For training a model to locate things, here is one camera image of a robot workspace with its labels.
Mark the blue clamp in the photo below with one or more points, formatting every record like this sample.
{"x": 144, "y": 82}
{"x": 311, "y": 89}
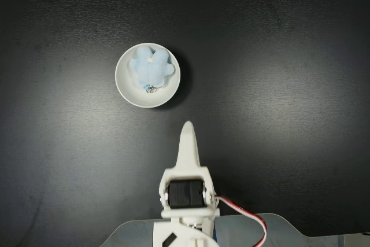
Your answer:
{"x": 214, "y": 231}

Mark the white bowl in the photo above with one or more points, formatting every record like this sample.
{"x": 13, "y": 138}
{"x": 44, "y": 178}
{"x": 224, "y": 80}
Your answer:
{"x": 150, "y": 100}

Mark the skyblue plush doll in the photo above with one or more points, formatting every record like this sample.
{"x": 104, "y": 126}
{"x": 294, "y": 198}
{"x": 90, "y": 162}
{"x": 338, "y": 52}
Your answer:
{"x": 150, "y": 67}

